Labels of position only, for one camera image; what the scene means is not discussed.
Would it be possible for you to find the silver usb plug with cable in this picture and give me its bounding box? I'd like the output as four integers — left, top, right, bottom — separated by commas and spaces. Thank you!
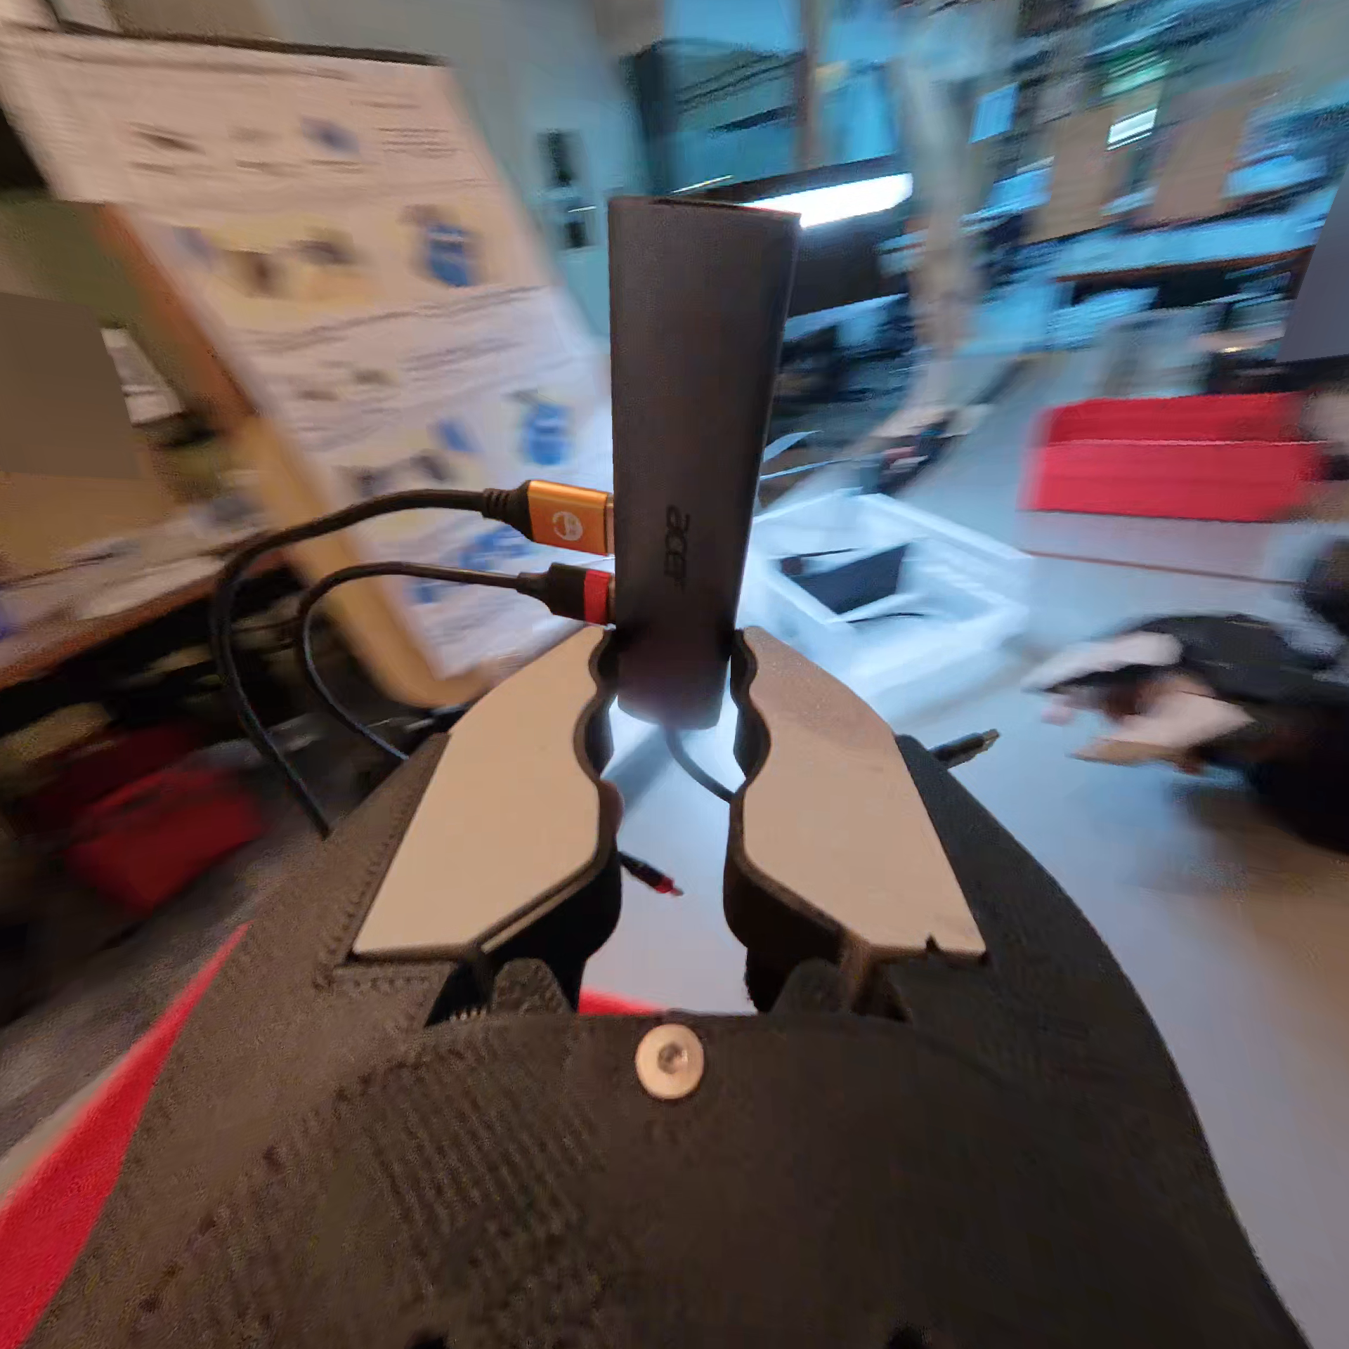
662, 725, 1002, 808

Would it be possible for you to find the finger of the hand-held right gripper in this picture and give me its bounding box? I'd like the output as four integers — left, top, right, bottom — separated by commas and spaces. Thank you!
1025, 631, 1184, 699
1073, 698, 1256, 774

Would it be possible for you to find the clear plastic bin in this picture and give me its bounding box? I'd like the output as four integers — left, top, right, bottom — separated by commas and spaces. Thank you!
753, 489, 1034, 701

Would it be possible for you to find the orange plug braided cable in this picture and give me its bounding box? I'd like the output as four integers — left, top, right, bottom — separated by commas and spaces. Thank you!
207, 480, 614, 840

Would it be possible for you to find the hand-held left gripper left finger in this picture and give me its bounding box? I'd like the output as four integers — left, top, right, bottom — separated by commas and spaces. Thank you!
351, 623, 627, 965

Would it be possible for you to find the black cable with red plugs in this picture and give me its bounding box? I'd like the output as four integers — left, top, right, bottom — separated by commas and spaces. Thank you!
301, 562, 685, 899

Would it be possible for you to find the red bag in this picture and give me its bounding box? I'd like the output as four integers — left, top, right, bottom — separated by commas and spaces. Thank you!
65, 759, 263, 916

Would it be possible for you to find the red plastic bin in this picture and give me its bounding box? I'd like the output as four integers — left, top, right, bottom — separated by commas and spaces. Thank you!
0, 923, 654, 1349
1021, 392, 1329, 526

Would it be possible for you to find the printed instruction sheet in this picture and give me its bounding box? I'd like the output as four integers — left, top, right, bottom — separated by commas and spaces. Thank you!
0, 32, 614, 678

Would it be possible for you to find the grey USB hub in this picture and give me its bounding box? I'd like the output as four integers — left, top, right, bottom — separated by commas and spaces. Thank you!
606, 195, 803, 732

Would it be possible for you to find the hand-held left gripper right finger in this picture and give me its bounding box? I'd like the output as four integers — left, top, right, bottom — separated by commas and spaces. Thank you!
722, 627, 988, 967

